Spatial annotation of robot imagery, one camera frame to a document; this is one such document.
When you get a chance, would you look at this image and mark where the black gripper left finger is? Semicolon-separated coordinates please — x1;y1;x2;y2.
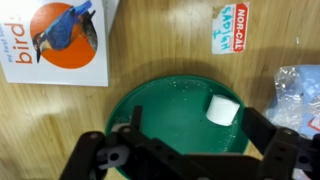
131;106;143;130

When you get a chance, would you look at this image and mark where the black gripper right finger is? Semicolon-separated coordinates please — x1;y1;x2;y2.
241;107;277;154

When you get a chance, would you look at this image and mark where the birds picture book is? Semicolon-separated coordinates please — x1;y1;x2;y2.
0;0;109;87

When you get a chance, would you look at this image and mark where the white marshmallow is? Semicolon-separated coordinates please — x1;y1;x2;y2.
206;94;240;126
111;123;130;132

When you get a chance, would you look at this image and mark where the green plate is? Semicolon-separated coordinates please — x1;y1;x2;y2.
105;75;248;155

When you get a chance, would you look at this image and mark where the plastic marshmallow bag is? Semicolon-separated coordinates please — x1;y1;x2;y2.
263;64;320;139

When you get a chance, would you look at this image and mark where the red white sticker label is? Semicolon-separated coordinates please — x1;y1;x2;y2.
212;2;250;55

